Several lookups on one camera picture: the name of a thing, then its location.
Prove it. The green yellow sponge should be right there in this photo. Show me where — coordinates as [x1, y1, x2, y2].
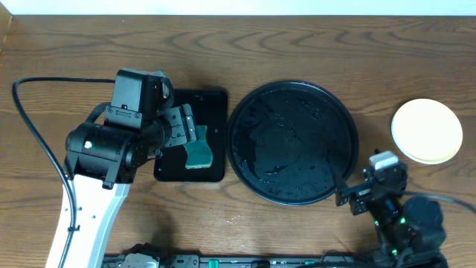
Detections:
[184, 125, 213, 169]

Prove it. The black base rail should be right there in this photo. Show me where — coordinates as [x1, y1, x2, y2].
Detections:
[102, 243, 449, 268]

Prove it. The black rectangular tray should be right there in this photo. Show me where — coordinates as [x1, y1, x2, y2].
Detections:
[154, 89, 228, 182]

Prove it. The yellow plate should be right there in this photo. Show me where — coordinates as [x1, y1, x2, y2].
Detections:
[390, 98, 463, 165]

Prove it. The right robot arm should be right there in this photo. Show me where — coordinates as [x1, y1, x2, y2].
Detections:
[330, 151, 448, 267]

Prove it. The black round tray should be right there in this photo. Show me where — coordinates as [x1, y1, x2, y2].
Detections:
[226, 81, 359, 205]

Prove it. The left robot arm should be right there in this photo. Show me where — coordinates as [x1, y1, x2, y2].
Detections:
[46, 68, 198, 267]

